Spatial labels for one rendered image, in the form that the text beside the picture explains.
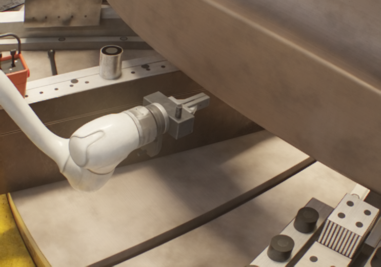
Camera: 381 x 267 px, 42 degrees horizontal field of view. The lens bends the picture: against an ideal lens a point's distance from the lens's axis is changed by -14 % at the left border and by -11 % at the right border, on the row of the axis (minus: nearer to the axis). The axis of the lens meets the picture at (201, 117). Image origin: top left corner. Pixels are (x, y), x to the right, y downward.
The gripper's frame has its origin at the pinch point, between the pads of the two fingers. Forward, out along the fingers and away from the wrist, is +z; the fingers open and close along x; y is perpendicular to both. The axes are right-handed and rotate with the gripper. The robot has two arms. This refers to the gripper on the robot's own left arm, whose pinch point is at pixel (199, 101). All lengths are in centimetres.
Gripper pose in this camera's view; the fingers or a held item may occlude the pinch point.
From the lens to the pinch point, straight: 141.9
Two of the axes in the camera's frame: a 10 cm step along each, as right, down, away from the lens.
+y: 1.3, -8.2, -5.6
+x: -6.8, -4.8, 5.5
